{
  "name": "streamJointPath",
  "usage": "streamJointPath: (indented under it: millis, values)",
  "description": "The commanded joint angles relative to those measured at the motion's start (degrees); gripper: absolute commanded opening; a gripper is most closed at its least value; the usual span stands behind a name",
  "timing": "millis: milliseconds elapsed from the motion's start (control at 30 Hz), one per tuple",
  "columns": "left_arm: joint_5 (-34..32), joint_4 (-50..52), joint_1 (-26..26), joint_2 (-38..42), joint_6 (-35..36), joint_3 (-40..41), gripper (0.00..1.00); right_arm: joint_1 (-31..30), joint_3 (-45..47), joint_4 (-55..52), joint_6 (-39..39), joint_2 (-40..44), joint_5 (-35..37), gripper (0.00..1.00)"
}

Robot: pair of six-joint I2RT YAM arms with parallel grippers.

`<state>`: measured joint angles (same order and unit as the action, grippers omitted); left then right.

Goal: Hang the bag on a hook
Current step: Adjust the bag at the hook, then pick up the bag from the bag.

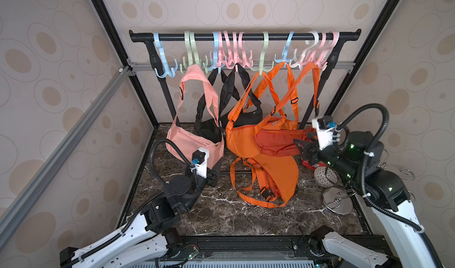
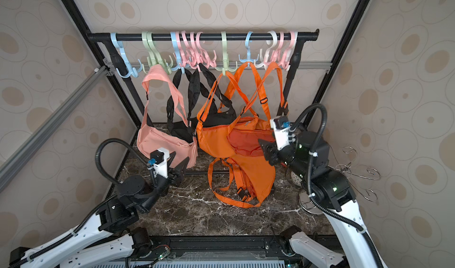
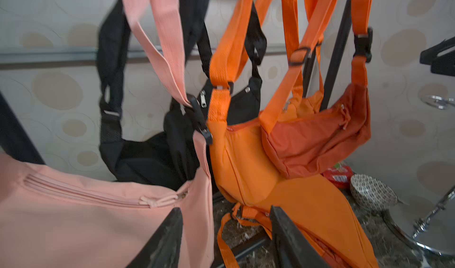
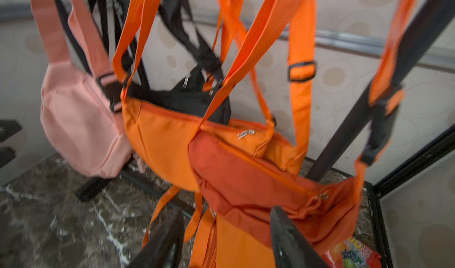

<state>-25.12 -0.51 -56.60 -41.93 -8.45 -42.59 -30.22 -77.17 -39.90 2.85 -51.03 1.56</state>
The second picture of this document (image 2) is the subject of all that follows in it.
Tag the aluminium side rail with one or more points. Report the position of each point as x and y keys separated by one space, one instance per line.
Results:
x=21 y=157

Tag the pink plastic hook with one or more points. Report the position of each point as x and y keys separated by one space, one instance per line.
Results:
x=197 y=55

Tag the green plastic hook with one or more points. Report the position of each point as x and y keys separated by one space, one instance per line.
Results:
x=154 y=57

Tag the light blue right hook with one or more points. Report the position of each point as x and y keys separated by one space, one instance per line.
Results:
x=251 y=61

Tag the chrome wire hook stand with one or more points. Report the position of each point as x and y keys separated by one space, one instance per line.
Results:
x=368 y=194

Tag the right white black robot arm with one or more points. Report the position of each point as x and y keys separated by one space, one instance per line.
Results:
x=300 y=146

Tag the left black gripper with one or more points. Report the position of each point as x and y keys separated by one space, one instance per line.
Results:
x=174 y=174

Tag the light blue leftmost hook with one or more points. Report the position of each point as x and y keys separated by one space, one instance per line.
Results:
x=122 y=56

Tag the white plastic hook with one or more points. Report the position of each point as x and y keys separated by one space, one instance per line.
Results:
x=266 y=58

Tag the light blue hook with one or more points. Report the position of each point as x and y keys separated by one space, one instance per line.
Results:
x=122 y=56
x=251 y=61

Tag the black crossbody bag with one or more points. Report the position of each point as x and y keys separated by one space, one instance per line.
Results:
x=217 y=101
x=179 y=112

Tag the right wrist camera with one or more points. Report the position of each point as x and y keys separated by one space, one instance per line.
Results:
x=281 y=130

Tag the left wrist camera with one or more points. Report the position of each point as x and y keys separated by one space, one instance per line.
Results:
x=158 y=162

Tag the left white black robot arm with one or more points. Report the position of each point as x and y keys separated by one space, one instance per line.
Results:
x=104 y=235

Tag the orange pink backpack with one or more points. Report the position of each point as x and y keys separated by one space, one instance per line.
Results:
x=253 y=176

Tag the dark orange crossbody bag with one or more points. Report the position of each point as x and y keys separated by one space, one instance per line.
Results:
x=249 y=140

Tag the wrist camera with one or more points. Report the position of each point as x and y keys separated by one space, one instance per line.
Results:
x=158 y=162
x=281 y=130

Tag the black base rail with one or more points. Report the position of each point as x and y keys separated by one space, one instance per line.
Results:
x=212 y=252

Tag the green middle hook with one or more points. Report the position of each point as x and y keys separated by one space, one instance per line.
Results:
x=225 y=57

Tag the black clothes rack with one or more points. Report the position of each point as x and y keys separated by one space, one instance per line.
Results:
x=295 y=64

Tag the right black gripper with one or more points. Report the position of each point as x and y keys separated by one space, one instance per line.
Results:
x=271 y=154

